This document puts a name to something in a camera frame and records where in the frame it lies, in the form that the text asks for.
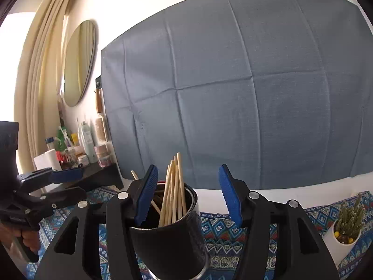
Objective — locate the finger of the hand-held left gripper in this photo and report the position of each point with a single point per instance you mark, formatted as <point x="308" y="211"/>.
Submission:
<point x="65" y="175"/>
<point x="67" y="195"/>

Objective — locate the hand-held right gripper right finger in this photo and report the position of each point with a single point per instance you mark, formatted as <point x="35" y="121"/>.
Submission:
<point x="230" y="195"/>

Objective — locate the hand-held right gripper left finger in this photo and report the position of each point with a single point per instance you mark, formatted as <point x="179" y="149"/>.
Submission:
<point x="145" y="198"/>

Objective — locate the black cylindrical cup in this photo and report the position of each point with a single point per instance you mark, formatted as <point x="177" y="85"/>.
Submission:
<point x="174" y="248"/>

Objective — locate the person's left hand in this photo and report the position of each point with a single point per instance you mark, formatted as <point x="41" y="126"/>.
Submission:
<point x="29" y="239"/>

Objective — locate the white paper towel roll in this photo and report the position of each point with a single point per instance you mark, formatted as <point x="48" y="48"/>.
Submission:
<point x="48" y="160"/>

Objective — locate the small white jar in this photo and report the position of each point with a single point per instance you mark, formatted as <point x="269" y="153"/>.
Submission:
<point x="84" y="159"/>

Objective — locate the green bottle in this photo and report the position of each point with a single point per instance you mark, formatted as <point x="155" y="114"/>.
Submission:
<point x="61" y="140"/>

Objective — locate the yellow tube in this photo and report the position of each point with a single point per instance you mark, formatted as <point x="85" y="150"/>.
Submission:
<point x="75" y="140"/>

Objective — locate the grey spray bottle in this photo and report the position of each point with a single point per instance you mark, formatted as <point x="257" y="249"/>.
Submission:
<point x="87" y="143"/>

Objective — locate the pink jar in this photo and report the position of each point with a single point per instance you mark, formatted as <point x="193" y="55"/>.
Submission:
<point x="103" y="154"/>

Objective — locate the blue patterned tablecloth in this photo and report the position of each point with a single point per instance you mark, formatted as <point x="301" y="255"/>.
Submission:
<point x="221" y="239"/>

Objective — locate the wooden hairbrush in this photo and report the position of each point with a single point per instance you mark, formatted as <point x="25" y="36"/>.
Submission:
<point x="100" y="128"/>

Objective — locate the cream curtain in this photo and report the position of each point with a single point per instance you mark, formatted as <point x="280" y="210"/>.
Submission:
<point x="38" y="78"/>

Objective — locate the potted cactus in white pot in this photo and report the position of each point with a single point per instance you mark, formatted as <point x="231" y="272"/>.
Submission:
<point x="341" y="248"/>

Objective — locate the round wall mirror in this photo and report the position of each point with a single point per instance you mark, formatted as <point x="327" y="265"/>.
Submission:
<point x="78" y="64"/>

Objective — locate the grey-blue wall cloth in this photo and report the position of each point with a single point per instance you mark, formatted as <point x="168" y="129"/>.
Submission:
<point x="247" y="78"/>

